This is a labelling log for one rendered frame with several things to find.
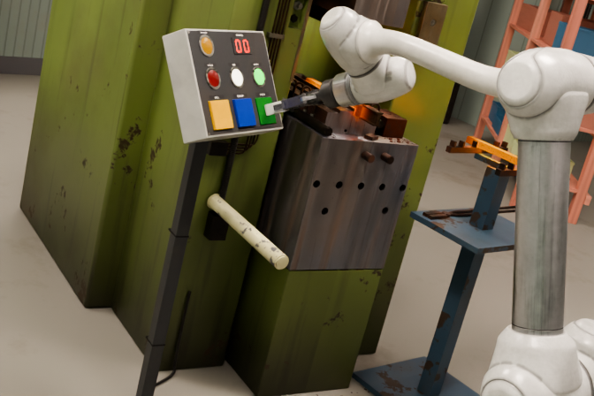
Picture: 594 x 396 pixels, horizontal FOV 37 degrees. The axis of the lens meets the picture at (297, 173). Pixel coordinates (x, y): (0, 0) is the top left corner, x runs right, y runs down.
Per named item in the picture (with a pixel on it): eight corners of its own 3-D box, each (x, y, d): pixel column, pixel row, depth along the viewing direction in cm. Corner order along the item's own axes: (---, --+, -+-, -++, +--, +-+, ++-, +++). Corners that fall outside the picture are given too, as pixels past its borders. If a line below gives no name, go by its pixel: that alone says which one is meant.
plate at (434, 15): (434, 55, 305) (448, 5, 300) (414, 51, 300) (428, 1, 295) (430, 53, 306) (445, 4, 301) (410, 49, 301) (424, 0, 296)
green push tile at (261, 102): (276, 123, 248) (271, 96, 248) (260, 125, 242) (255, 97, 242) (271, 124, 249) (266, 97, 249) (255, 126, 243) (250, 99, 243)
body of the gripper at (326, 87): (334, 106, 228) (304, 113, 233) (350, 104, 235) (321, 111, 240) (328, 77, 228) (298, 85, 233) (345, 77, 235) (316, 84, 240)
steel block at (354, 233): (384, 269, 304) (419, 145, 292) (289, 270, 283) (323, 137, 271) (300, 204, 348) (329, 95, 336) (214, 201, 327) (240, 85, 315)
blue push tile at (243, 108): (257, 125, 239) (251, 97, 239) (240, 127, 234) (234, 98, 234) (251, 126, 240) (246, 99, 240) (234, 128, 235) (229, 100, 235)
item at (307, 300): (348, 388, 317) (383, 269, 304) (256, 398, 296) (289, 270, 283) (273, 312, 361) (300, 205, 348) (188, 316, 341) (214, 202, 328)
